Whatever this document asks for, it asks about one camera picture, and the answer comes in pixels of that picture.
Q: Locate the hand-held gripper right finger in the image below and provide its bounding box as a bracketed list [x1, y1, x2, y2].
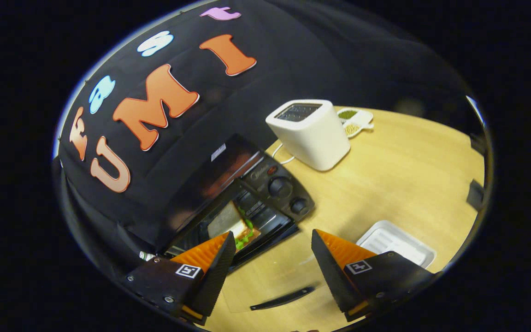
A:
[312, 229, 435, 322]

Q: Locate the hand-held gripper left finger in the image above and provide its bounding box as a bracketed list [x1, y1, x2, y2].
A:
[125, 231, 236, 326]

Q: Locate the sandwich with lettuce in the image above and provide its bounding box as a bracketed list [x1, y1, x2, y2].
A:
[207, 200, 262, 252]

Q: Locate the black toaster oven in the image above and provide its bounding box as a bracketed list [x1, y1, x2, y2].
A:
[155, 133, 327, 315]

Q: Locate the white pop-up toaster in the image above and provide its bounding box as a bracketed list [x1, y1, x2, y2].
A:
[265, 99, 352, 172]

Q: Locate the white plastic tray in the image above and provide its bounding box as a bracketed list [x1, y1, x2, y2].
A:
[356, 219, 437, 270]

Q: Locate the white divided dish with beans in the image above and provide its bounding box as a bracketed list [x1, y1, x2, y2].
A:
[336, 107, 375, 138]

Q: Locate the dark table edge block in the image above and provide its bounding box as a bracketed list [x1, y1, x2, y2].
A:
[470, 133, 488, 154]
[466, 179, 485, 212]

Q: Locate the white toaster cable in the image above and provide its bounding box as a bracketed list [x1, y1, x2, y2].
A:
[272, 142, 296, 166]

